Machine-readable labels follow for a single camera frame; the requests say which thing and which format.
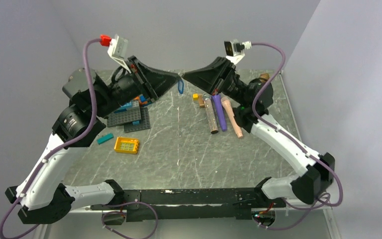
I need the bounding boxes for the teal lego brick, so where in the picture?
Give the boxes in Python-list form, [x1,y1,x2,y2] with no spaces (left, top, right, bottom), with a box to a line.
[96,133,114,145]

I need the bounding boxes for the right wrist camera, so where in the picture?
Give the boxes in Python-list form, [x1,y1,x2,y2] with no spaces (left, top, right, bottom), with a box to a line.
[224,39,252,65]

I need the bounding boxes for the gold microphone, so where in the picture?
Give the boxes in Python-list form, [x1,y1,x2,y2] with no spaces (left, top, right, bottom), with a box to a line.
[259,73,270,82]

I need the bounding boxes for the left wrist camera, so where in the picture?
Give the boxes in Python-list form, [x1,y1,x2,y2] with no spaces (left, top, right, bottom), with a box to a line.
[100,34,131,73]

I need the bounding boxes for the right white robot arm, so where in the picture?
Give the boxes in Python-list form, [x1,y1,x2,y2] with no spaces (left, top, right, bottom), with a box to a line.
[183,57,335,207]

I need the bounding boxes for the brown small block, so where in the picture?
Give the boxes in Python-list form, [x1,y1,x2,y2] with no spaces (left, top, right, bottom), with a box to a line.
[197,95,205,108]

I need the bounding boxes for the blue grey lego stack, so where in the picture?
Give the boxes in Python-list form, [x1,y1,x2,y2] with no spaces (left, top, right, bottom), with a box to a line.
[114,95,148,113]

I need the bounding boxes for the dark grey lego baseplate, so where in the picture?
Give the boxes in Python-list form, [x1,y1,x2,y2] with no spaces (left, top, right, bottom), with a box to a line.
[106,108,151,133]

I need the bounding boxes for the orange lego window piece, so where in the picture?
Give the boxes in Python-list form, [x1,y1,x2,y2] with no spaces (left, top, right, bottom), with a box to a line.
[114,137,140,154]

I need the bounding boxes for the purple microphone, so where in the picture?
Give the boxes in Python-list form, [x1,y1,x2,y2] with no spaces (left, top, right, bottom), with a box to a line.
[212,95,227,131]

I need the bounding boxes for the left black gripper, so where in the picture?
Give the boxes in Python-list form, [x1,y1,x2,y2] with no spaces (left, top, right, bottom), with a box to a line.
[93,56,182,119]

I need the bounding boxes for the glitter microphone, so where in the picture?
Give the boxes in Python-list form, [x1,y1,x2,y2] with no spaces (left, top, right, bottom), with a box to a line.
[202,94,218,134]

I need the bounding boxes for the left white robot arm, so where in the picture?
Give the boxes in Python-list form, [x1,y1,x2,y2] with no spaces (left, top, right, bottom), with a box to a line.
[5,57,180,225]

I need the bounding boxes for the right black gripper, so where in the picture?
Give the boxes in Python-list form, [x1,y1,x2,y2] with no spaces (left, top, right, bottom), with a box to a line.
[183,56,248,106]

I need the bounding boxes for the blue key tag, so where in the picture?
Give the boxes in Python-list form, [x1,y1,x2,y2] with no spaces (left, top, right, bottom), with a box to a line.
[178,79,184,95]

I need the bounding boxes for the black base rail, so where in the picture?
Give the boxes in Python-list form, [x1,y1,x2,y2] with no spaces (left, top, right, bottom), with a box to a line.
[90,187,287,222]

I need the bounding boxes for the pink microphone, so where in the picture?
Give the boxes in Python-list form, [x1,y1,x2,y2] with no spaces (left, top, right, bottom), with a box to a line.
[221,97,243,139]

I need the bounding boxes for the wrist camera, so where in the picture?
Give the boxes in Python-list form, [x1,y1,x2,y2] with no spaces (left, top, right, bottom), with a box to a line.
[224,39,252,65]
[100,34,131,73]

